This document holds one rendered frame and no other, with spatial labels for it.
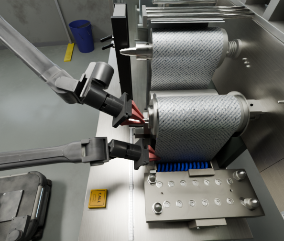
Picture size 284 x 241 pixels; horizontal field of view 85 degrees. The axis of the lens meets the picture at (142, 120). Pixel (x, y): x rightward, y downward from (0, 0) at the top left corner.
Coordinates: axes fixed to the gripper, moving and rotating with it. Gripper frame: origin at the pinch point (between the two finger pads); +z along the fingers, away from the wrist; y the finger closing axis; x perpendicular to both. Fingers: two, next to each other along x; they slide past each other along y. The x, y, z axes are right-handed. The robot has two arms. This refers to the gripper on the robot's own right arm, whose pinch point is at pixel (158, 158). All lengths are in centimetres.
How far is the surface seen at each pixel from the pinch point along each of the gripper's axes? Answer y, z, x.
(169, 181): 7.7, 5.2, -1.9
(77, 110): -125, -25, -139
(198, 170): 4.8, 14.3, 5.5
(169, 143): 0.3, -3.2, 11.1
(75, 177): -31, -10, -130
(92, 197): 9.8, -16.3, -26.7
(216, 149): 0.2, 14.6, 15.3
